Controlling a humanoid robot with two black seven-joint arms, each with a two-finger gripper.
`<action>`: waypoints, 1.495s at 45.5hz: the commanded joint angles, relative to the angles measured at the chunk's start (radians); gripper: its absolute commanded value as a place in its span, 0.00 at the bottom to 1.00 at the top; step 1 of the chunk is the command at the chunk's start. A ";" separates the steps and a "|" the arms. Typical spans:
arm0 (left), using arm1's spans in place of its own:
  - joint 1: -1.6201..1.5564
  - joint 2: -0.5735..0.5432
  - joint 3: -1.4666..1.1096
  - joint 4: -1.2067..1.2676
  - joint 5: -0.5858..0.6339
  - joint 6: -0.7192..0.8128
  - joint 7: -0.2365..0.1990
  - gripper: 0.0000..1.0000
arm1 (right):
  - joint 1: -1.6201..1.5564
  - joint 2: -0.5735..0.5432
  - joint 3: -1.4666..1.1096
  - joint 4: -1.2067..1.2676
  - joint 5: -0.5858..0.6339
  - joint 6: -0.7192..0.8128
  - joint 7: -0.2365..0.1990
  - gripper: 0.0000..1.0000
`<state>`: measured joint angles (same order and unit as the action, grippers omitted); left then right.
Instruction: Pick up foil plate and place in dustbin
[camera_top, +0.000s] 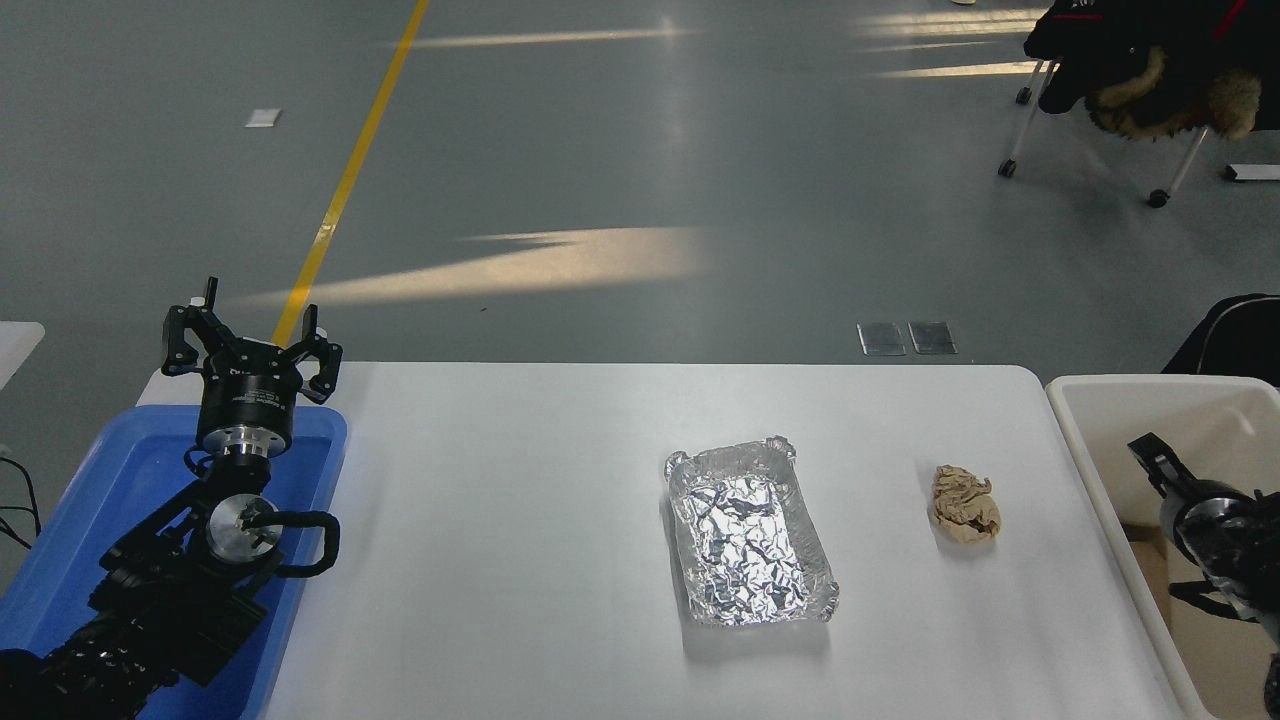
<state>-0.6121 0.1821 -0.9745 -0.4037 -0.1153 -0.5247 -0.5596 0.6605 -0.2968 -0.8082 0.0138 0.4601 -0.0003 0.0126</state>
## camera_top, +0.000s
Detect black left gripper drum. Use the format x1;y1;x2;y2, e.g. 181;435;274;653
196;345;305;434

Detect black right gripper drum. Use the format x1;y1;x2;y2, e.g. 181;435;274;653
1160;480;1273;603

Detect foil tray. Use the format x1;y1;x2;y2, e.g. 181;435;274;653
663;435;841;629

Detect large pale plastic bin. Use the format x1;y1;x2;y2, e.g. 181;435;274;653
1045;375;1280;720

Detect black bag with pale trim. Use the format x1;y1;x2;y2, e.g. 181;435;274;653
1163;294;1280;388

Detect blue plastic tray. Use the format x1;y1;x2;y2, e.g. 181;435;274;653
0;404;349;720

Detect white side table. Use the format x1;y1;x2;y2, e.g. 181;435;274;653
0;321;46;392

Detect crumpled tan paper ball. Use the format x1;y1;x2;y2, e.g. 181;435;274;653
930;464;1003;546

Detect black jacket with fur trim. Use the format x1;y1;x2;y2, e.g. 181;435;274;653
1023;0;1280;142

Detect thin black cables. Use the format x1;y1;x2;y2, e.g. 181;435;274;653
0;455;43;551

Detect white wheeled chair frame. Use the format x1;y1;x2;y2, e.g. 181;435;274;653
997;55;1213;209

